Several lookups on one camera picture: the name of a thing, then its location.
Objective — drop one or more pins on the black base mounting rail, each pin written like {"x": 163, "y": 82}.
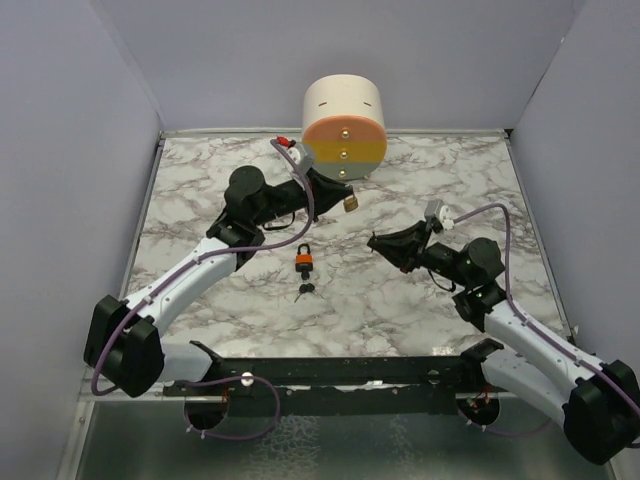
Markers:
{"x": 334, "y": 386}

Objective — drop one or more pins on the brass long-shackle padlock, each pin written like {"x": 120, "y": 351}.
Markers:
{"x": 350, "y": 203}

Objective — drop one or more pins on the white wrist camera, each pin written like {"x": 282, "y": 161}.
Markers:
{"x": 303, "y": 156}
{"x": 439, "y": 216}

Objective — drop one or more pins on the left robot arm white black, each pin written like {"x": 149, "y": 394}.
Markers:
{"x": 124, "y": 342}

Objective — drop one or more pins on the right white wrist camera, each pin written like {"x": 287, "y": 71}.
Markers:
{"x": 439, "y": 216}

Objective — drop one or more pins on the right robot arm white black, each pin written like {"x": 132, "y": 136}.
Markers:
{"x": 595, "y": 403}

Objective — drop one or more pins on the black-headed key pair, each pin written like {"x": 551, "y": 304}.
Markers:
{"x": 307, "y": 288}

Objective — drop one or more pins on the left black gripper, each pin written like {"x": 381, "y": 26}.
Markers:
{"x": 326, "y": 192}

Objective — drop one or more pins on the orange black padlock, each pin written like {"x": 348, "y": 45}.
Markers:
{"x": 304, "y": 261}

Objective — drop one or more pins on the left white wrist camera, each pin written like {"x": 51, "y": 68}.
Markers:
{"x": 303, "y": 156}

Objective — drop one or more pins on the round three-drawer storage box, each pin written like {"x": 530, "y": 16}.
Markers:
{"x": 343, "y": 123}

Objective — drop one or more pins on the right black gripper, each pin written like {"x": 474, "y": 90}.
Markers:
{"x": 410, "y": 238}

